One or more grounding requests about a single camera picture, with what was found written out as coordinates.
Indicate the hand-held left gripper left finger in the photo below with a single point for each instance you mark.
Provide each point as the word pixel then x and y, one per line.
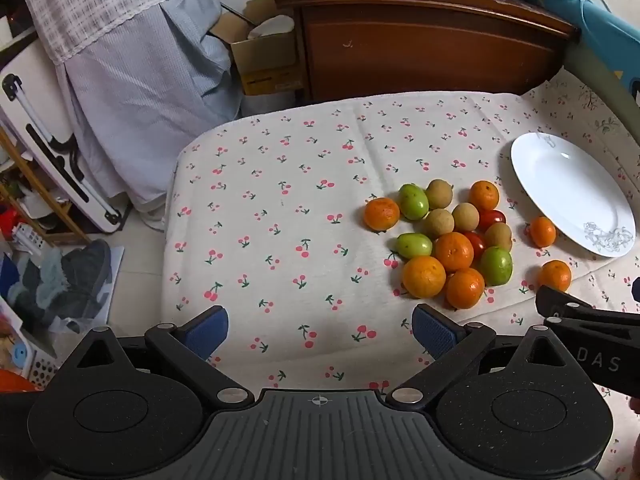
pixel 207 328

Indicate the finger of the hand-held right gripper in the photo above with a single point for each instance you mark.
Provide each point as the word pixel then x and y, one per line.
pixel 600 325
pixel 557 302

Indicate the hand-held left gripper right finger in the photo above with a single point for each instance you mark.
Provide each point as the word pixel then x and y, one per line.
pixel 435 331

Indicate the orange mandarin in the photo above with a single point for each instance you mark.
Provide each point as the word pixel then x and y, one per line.
pixel 543 231
pixel 381 214
pixel 465 287
pixel 484 195
pixel 555 276
pixel 453 251
pixel 424 276

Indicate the green jujube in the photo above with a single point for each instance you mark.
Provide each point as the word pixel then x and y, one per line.
pixel 414 245
pixel 413 201
pixel 496 266

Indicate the red cherry tomato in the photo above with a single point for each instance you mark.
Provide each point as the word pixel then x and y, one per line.
pixel 477 244
pixel 492 218

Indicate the white oval plate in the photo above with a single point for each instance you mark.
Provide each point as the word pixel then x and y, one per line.
pixel 560 185

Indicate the cherry print bed sheet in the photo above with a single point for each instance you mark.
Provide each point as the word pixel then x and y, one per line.
pixel 280 240

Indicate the white plastic basket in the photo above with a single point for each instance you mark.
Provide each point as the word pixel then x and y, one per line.
pixel 44 369

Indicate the orange plastic object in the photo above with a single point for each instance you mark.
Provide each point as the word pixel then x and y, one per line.
pixel 17 382

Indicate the floral branch print sheet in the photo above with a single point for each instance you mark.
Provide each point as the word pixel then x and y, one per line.
pixel 585 100

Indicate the blue grey striped cloth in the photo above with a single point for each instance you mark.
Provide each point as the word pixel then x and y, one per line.
pixel 140 110

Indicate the wooden rack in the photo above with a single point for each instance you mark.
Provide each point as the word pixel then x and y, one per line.
pixel 31 172

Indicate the brown cardboard box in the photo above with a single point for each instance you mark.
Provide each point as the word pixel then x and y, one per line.
pixel 265 62

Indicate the brown wooden nightstand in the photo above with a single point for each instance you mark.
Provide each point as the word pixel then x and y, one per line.
pixel 425 50

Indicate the white suitcase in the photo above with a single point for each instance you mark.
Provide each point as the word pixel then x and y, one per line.
pixel 30 105

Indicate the checked cloth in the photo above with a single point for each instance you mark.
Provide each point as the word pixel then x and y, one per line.
pixel 100 5

